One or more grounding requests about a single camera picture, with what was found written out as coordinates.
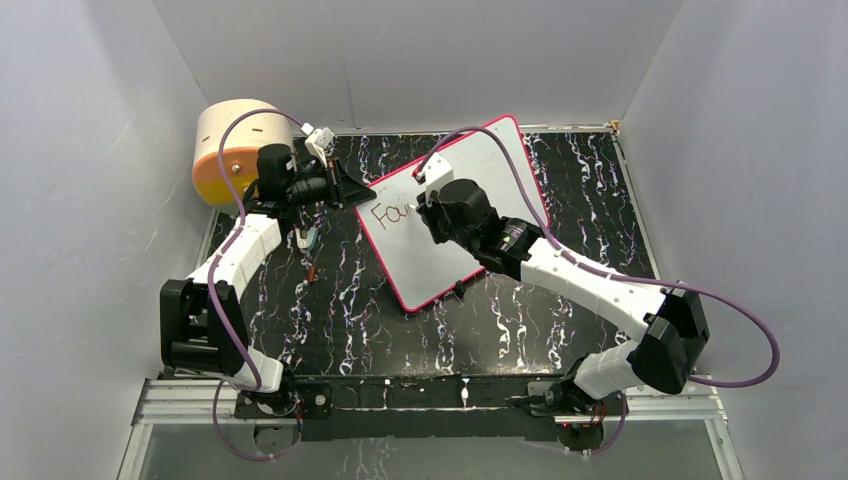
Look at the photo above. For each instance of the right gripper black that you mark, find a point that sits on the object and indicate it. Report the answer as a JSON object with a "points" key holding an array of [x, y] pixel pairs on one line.
{"points": [[429, 213]]}

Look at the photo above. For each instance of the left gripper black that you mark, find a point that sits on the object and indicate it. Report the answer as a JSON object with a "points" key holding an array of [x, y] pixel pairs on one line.
{"points": [[343, 190]]}

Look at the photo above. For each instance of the pink framed whiteboard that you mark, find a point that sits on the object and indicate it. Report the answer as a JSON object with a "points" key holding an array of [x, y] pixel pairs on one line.
{"points": [[419, 270]]}

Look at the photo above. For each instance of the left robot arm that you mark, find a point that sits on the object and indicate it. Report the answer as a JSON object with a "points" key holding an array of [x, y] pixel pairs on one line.
{"points": [[202, 328]]}

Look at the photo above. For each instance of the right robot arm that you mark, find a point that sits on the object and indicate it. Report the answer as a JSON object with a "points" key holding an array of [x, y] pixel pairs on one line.
{"points": [[665, 326]]}

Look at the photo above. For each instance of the light blue whiteboard eraser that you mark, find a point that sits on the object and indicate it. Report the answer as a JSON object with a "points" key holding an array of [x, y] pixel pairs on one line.
{"points": [[306, 238]]}

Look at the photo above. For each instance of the beige orange cylindrical container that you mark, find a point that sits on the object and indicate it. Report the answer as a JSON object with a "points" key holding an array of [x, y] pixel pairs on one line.
{"points": [[228, 137]]}

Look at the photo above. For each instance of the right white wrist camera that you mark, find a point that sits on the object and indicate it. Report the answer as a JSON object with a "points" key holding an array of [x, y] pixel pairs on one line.
{"points": [[433, 173]]}

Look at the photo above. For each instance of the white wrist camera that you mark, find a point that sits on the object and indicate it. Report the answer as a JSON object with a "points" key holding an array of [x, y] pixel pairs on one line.
{"points": [[317, 139], [433, 173]]}

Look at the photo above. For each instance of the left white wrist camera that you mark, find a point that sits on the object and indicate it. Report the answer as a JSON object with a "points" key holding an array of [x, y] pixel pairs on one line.
{"points": [[317, 139]]}

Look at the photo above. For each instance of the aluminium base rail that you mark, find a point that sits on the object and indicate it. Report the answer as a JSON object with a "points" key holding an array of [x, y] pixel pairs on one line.
{"points": [[197, 401]]}

